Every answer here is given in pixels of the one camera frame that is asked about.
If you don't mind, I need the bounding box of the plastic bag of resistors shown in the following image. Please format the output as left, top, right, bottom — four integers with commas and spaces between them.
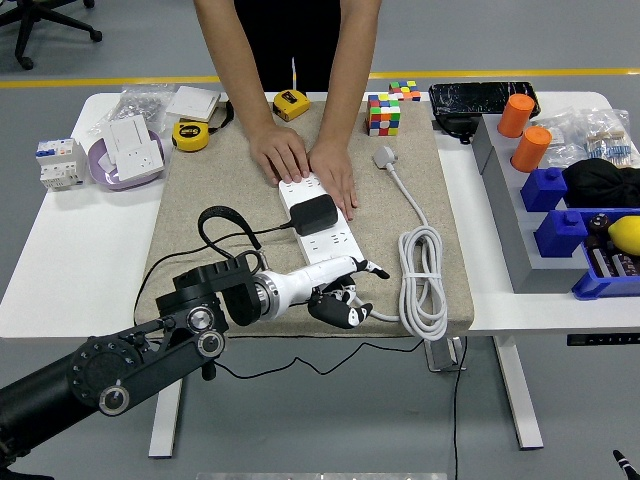
582, 107, 640, 169

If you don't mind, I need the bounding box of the white switch panel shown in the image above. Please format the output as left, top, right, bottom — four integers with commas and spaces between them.
102, 115, 151, 161

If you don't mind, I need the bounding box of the black plug adapter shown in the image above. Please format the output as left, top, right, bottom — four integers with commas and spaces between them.
289, 193, 339, 236

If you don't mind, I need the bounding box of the blue block with knob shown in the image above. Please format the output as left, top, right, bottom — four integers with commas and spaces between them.
533, 209, 589, 258
519, 166, 569, 213

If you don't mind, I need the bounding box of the grey-brown mat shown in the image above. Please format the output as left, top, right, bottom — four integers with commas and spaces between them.
133, 97, 475, 339

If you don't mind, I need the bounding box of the silver metal bracket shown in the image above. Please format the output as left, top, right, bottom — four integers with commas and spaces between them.
424, 335, 469, 374

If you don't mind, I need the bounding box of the white power strip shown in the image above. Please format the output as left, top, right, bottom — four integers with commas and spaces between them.
278, 172, 369, 269

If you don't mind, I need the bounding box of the black tape measure strap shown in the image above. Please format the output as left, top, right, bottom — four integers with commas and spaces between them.
208, 99, 235, 135

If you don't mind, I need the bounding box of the thin black plug cord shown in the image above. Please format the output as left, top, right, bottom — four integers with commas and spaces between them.
132, 219, 431, 381

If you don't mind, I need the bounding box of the round yellow tape measure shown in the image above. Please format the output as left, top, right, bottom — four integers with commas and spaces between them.
171, 119, 210, 153

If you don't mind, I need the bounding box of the white circuit breaker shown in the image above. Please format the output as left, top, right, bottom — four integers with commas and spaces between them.
34, 138, 89, 192

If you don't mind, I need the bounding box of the clear plastic bag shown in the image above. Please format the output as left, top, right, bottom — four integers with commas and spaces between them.
532, 112, 591, 169

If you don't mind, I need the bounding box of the person's left hand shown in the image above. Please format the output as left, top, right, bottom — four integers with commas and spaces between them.
308, 142, 360, 222

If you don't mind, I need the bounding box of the small Rubik's cube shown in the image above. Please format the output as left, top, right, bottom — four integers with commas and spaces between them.
387, 79, 421, 103

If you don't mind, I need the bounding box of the person's right hand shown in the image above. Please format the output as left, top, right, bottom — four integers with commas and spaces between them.
248, 123, 311, 187

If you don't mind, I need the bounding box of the white square switch plate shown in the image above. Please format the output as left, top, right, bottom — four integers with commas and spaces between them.
164, 85, 222, 123

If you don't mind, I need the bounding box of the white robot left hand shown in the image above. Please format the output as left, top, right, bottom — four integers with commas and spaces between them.
269, 254, 391, 331

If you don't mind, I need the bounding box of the black glossy tray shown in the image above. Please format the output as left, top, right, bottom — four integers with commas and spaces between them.
428, 81, 541, 121

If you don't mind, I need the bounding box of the black office chair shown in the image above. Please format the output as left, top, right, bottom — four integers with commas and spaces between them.
0, 0, 104, 71

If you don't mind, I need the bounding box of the black cloth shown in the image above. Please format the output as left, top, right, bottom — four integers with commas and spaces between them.
561, 158, 640, 210

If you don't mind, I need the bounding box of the row of brown vials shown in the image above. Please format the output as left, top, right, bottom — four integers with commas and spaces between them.
584, 237, 640, 279

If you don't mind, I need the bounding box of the white wall socket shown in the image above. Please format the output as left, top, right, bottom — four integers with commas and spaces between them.
113, 140, 165, 182

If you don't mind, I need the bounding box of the person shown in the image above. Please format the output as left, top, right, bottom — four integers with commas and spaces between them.
233, 0, 346, 94

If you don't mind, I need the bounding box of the white table leg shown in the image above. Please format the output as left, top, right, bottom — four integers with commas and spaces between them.
492, 335, 545, 450
148, 374, 186, 459

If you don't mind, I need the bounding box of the small square yellow tape measure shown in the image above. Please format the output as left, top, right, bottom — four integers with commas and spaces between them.
272, 89, 312, 123

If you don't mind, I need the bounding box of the large Rubik's cube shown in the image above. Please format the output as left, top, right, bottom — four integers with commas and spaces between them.
366, 93, 402, 138

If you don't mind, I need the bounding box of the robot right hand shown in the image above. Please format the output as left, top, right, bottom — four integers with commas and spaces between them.
612, 448, 640, 480

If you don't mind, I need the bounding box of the plastic bag of screws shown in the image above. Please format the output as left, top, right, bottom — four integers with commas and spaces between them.
87, 83, 176, 136

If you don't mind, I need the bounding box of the black table control panel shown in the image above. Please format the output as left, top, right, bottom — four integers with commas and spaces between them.
566, 332, 640, 347

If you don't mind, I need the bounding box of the white power strip cable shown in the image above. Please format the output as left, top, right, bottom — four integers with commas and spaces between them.
357, 144, 450, 343

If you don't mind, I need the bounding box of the orange cylinder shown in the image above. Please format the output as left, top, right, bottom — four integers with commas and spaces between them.
509, 125, 553, 174
496, 93, 537, 139

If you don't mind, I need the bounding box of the purple bowl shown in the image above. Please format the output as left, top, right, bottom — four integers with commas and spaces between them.
87, 130, 166, 193

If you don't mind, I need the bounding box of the yellow lemon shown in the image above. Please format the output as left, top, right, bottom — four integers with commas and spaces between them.
606, 214, 640, 257

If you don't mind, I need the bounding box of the grey stepped block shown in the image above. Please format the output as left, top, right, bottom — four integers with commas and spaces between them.
472, 115, 591, 295

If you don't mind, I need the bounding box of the blue plastic bin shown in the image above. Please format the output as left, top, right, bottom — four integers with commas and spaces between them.
570, 207, 640, 301

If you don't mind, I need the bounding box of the black hanging cable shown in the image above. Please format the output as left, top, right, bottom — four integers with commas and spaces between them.
451, 335, 469, 480

